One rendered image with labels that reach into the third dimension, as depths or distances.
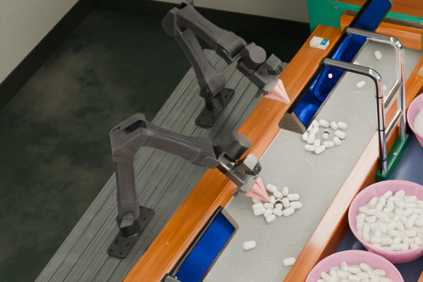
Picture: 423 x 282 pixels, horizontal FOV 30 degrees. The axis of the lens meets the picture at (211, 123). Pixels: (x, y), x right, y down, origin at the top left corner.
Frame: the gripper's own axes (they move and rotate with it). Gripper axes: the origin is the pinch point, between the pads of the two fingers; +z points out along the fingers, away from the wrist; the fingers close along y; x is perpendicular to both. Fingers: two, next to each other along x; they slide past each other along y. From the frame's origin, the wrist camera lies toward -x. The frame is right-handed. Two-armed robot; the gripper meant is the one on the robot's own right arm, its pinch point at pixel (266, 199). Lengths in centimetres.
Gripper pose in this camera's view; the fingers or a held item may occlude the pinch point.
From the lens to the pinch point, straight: 240.3
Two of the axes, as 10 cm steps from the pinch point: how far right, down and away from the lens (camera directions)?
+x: -3.9, 3.7, 8.4
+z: 7.5, 6.6, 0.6
